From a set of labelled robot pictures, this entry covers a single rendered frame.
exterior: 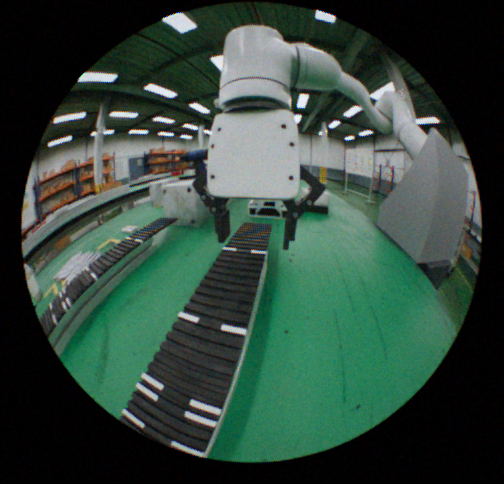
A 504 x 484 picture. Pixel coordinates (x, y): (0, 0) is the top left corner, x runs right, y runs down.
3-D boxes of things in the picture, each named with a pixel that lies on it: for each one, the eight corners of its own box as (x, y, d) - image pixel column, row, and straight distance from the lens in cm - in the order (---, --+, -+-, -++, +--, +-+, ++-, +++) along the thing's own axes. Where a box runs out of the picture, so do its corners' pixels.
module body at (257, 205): (289, 219, 39) (291, 184, 37) (248, 216, 39) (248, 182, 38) (286, 182, 117) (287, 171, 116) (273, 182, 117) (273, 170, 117)
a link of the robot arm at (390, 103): (410, 154, 69) (384, 121, 86) (432, 125, 70) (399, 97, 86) (394, 138, 60) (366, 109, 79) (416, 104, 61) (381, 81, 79)
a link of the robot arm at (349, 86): (407, 119, 75) (390, 143, 76) (396, 109, 85) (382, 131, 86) (287, 51, 63) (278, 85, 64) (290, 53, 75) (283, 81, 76)
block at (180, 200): (208, 228, 34) (204, 183, 31) (165, 224, 41) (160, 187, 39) (223, 215, 41) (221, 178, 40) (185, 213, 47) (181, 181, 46)
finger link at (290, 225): (287, 196, 17) (282, 250, 20) (316, 199, 18) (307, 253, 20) (287, 191, 20) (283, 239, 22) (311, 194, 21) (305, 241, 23)
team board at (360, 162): (339, 194, 677) (342, 148, 679) (348, 195, 711) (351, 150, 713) (365, 204, 574) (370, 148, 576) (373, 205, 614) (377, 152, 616)
